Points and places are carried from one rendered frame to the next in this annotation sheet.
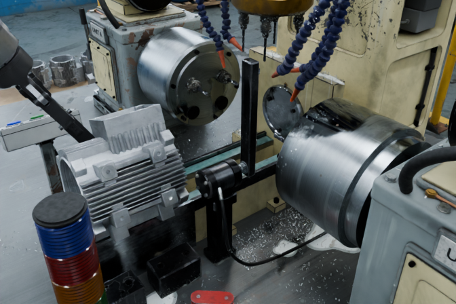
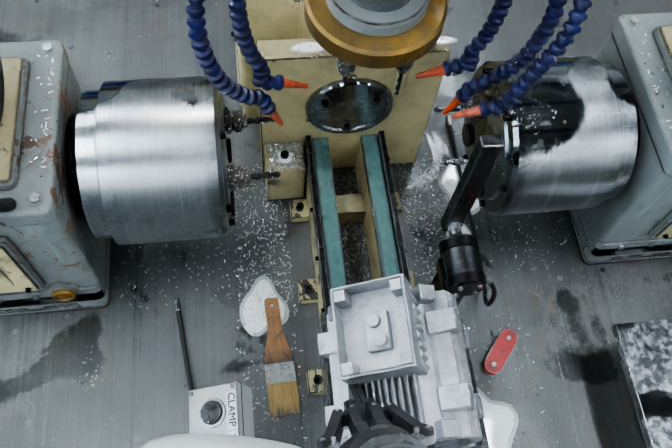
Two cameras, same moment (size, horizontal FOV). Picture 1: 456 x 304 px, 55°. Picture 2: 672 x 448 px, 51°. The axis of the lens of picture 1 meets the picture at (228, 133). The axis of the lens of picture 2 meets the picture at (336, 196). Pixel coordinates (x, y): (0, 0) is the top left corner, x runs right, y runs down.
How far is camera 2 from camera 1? 1.01 m
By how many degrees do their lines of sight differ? 53
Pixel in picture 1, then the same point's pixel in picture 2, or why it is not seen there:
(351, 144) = (597, 133)
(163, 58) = (178, 187)
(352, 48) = not seen: outside the picture
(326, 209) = (588, 201)
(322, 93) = (430, 64)
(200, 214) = not seen: hidden behind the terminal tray
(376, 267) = (651, 210)
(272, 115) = (329, 116)
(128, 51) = (62, 219)
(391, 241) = not seen: outside the picture
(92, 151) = (420, 400)
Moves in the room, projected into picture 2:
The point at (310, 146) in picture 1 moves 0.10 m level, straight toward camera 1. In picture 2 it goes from (554, 162) to (611, 205)
